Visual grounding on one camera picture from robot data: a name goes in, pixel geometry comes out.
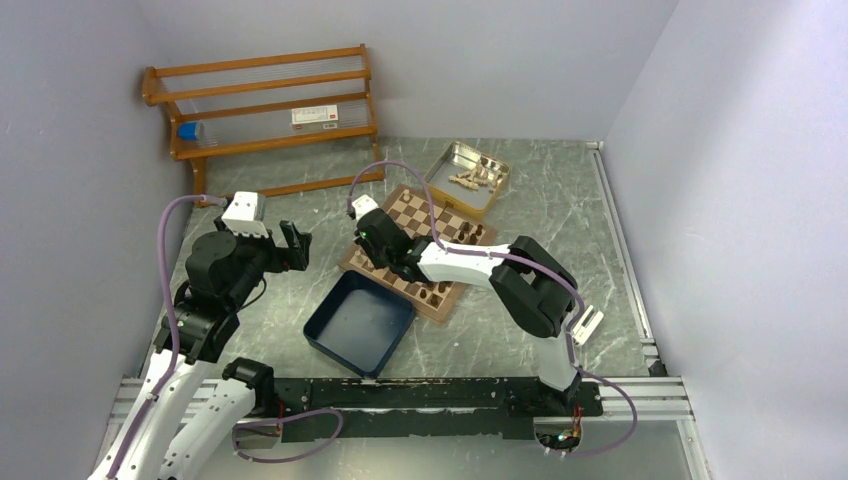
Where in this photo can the dark chess pieces group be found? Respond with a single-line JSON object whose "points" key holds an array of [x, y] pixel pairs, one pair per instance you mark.
{"points": [[436, 263]]}

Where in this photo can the small white plastic part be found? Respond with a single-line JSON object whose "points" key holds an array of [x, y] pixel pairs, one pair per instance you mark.
{"points": [[587, 325]]}

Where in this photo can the wooden shelf rack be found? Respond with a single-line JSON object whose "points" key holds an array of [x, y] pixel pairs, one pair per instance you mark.
{"points": [[244, 105]]}

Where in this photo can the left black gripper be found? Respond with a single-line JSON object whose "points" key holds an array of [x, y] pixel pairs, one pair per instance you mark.
{"points": [[293, 256]]}

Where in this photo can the light chess pieces pile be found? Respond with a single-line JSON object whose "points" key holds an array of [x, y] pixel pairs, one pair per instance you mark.
{"points": [[485, 174]]}

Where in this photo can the wooden chess board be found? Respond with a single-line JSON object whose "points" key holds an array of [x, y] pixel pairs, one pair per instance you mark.
{"points": [[413, 217]]}

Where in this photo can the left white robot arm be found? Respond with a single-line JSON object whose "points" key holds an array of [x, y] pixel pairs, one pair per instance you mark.
{"points": [[223, 268]]}

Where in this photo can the white red box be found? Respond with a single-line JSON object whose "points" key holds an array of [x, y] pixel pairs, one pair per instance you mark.
{"points": [[314, 118]]}

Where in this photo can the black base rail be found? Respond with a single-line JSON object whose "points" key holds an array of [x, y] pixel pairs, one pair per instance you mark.
{"points": [[503, 406]]}

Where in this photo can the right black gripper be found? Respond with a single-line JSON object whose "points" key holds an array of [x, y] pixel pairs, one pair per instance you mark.
{"points": [[365, 246]]}

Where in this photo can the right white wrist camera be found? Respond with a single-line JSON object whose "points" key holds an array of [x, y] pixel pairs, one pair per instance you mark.
{"points": [[362, 206]]}

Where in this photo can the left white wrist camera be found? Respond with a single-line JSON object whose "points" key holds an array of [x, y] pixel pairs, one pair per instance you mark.
{"points": [[244, 215]]}

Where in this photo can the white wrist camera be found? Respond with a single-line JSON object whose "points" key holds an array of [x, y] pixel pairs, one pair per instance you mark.
{"points": [[244, 215], [362, 206]]}

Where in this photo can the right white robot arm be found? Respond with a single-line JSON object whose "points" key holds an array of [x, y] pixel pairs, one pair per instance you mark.
{"points": [[534, 288]]}

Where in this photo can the gold metal tin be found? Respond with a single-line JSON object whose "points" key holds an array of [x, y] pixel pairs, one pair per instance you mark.
{"points": [[457, 158]]}

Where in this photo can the blue square tray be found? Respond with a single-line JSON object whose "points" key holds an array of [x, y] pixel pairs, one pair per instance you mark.
{"points": [[359, 324]]}

